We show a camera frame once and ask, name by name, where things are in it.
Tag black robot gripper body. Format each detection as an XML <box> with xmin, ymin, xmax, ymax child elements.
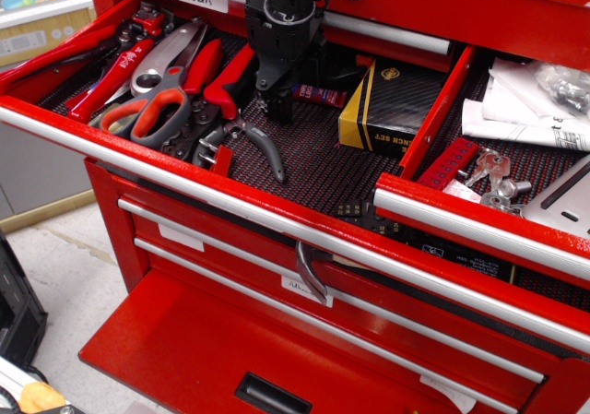
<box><xmin>244</xmin><ymin>0</ymin><xmax>329</xmax><ymax>92</ymax></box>

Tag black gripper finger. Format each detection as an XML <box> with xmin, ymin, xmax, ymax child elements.
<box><xmin>269</xmin><ymin>89</ymin><xmax>293</xmax><ymax>124</ymax></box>
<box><xmin>255</xmin><ymin>89</ymin><xmax>272</xmax><ymax>115</ymax></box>

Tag red threadlocker glue tube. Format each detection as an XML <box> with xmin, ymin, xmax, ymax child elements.
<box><xmin>291</xmin><ymin>84</ymin><xmax>347</xmax><ymax>108</ymax></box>

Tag large open red drawer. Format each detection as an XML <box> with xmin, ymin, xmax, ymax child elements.
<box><xmin>1</xmin><ymin>0</ymin><xmax>589</xmax><ymax>356</ymax></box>

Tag small open red drawer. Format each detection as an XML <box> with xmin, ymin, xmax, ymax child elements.
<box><xmin>374</xmin><ymin>46</ymin><xmax>589</xmax><ymax>289</ymax></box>

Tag black clamp tool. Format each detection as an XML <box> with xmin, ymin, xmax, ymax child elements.
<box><xmin>319</xmin><ymin>44</ymin><xmax>370</xmax><ymax>90</ymax></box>

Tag red tool chest cabinet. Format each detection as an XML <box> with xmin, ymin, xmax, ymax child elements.
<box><xmin>1</xmin><ymin>0</ymin><xmax>589</xmax><ymax>413</ymax></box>

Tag black yellow wrench set box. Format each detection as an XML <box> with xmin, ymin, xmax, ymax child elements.
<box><xmin>338</xmin><ymin>58</ymin><xmax>445</xmax><ymax>158</ymax></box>

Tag black crimper die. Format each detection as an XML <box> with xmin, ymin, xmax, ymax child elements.
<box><xmin>334</xmin><ymin>200</ymin><xmax>406</xmax><ymax>238</ymax></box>

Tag silver hook tool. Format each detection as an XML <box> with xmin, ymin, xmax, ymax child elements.
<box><xmin>295</xmin><ymin>241</ymin><xmax>327</xmax><ymax>306</ymax></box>

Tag red hex key holder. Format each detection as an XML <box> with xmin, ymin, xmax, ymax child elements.
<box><xmin>416</xmin><ymin>137</ymin><xmax>478</xmax><ymax>191</ymax></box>

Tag white adhesives label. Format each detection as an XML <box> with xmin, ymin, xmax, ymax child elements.
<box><xmin>281</xmin><ymin>276</ymin><xmax>334</xmax><ymax>308</ymax></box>

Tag silver key bunch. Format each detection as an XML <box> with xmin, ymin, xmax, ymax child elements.
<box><xmin>465</xmin><ymin>149</ymin><xmax>511</xmax><ymax>191</ymax></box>

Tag black labelled box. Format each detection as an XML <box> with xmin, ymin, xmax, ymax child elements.
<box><xmin>407</xmin><ymin>235</ymin><xmax>515</xmax><ymax>283</ymax></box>

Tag white folded paper sheets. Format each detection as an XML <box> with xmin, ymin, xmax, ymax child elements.
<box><xmin>462</xmin><ymin>58</ymin><xmax>589</xmax><ymax>151</ymax></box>

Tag silver hex bolt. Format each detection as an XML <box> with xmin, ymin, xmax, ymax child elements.
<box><xmin>498</xmin><ymin>178</ymin><xmax>532</xmax><ymax>199</ymax></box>

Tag open red bottom panel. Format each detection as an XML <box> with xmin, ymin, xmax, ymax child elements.
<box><xmin>79</xmin><ymin>271</ymin><xmax>477</xmax><ymax>413</ymax></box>

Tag clear bag of screws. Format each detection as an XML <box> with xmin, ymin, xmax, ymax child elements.
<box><xmin>535</xmin><ymin>63</ymin><xmax>589</xmax><ymax>117</ymax></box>

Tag silver metal plate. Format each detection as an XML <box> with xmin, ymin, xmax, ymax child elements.
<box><xmin>522</xmin><ymin>156</ymin><xmax>589</xmax><ymax>239</ymax></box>

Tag black case on floor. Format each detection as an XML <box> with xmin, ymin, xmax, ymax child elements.
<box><xmin>1</xmin><ymin>233</ymin><xmax>48</xmax><ymax>367</ymax></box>

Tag red handled crimping pliers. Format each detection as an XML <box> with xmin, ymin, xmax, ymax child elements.
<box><xmin>160</xmin><ymin>39</ymin><xmax>256</xmax><ymax>167</ymax></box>

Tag grey handled small cutters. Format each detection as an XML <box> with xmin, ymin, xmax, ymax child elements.
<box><xmin>191</xmin><ymin>115</ymin><xmax>286</xmax><ymax>183</ymax></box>

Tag red grey handled scissors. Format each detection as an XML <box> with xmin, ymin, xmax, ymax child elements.
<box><xmin>100</xmin><ymin>18</ymin><xmax>207</xmax><ymax>148</ymax></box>

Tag red handled wire stripper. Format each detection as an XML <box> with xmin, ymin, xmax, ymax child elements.
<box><xmin>65</xmin><ymin>3</ymin><xmax>174</xmax><ymax>124</ymax></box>

